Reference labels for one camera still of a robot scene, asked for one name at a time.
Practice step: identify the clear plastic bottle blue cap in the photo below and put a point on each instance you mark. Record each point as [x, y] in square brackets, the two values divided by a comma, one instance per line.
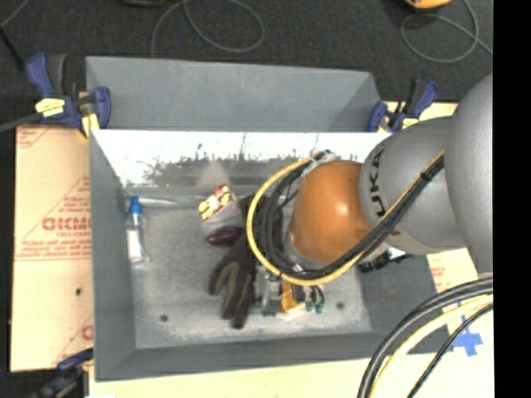
[135, 234]

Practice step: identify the dark brown glove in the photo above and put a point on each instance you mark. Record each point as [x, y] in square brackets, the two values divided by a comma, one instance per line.
[236, 280]

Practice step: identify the purple toy eggplant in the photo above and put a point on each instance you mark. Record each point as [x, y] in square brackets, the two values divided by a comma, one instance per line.
[224, 236]

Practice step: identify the grey metal bin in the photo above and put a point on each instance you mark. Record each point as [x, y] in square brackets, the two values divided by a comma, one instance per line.
[178, 297]

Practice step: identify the red and yellow packet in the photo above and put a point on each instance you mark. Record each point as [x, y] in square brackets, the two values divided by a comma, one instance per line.
[215, 205]

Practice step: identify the black cylinder on white bracket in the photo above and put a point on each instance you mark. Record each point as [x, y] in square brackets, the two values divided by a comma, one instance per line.
[373, 265]

